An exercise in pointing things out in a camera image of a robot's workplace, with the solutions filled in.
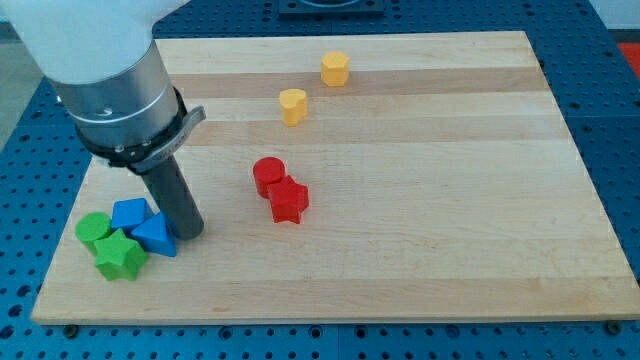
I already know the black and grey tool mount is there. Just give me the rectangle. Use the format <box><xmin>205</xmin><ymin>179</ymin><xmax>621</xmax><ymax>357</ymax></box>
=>
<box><xmin>77</xmin><ymin>88</ymin><xmax>206</xmax><ymax>175</ymax></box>

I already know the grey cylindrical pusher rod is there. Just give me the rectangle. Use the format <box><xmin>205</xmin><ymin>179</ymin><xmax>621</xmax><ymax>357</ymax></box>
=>
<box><xmin>142</xmin><ymin>156</ymin><xmax>204</xmax><ymax>240</ymax></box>

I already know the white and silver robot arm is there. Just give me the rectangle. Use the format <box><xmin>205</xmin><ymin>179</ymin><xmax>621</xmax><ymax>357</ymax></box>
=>
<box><xmin>1</xmin><ymin>0</ymin><xmax>206</xmax><ymax>240</ymax></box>

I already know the green star block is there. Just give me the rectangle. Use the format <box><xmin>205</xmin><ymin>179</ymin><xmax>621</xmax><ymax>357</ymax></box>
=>
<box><xmin>94</xmin><ymin>229</ymin><xmax>148</xmax><ymax>281</ymax></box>

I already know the red star block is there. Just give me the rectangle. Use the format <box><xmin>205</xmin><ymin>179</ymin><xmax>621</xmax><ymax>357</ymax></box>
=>
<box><xmin>267</xmin><ymin>175</ymin><xmax>309</xmax><ymax>224</ymax></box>

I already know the blue cube block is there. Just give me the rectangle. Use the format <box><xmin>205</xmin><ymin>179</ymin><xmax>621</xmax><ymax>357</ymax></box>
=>
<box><xmin>111</xmin><ymin>198</ymin><xmax>153</xmax><ymax>233</ymax></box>

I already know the blue triangle block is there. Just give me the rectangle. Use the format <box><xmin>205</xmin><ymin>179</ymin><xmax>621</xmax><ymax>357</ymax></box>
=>
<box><xmin>131</xmin><ymin>212</ymin><xmax>177</xmax><ymax>257</ymax></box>

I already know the green cylinder block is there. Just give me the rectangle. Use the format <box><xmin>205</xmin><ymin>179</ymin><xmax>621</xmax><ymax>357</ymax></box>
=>
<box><xmin>74</xmin><ymin>212</ymin><xmax>112</xmax><ymax>255</ymax></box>

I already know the red cylinder block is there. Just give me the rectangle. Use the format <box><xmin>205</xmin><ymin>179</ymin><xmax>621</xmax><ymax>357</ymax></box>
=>
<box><xmin>252</xmin><ymin>157</ymin><xmax>286</xmax><ymax>199</ymax></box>

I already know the yellow heart block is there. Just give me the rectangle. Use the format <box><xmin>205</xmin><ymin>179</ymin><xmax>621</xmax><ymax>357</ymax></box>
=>
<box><xmin>279</xmin><ymin>88</ymin><xmax>308</xmax><ymax>127</ymax></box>

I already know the yellow hexagon block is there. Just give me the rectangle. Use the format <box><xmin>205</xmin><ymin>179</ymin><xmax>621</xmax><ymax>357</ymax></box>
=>
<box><xmin>321</xmin><ymin>51</ymin><xmax>350</xmax><ymax>87</ymax></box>

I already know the wooden board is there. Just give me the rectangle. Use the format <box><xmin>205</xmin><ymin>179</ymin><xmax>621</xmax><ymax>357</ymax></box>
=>
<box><xmin>30</xmin><ymin>30</ymin><xmax>640</xmax><ymax>326</ymax></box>

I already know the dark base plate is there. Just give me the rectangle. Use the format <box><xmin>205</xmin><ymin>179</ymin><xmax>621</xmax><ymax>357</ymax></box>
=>
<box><xmin>276</xmin><ymin>0</ymin><xmax>386</xmax><ymax>16</ymax></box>

